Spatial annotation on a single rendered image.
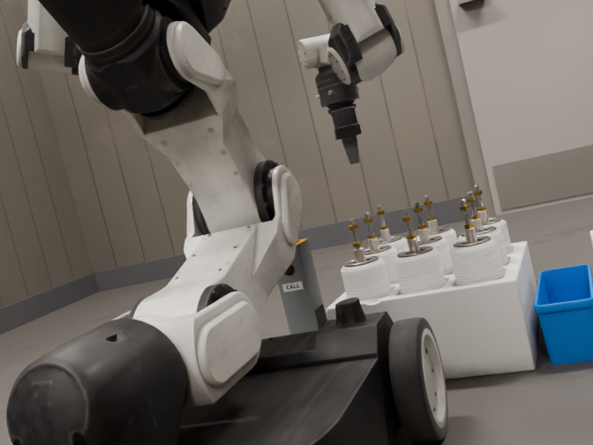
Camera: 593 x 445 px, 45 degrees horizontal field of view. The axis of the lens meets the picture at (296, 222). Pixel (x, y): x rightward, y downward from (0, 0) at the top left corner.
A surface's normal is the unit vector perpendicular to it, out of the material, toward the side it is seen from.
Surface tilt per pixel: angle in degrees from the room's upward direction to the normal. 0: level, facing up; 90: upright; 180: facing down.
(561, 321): 92
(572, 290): 88
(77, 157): 90
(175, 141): 124
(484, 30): 90
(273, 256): 108
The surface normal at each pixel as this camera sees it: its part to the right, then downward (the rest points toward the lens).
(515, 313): -0.35, 0.17
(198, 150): -0.13, 0.67
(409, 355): -0.36, -0.53
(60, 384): -0.25, -0.34
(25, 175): 0.92, -0.19
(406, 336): -0.33, -0.76
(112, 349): 0.40, -0.87
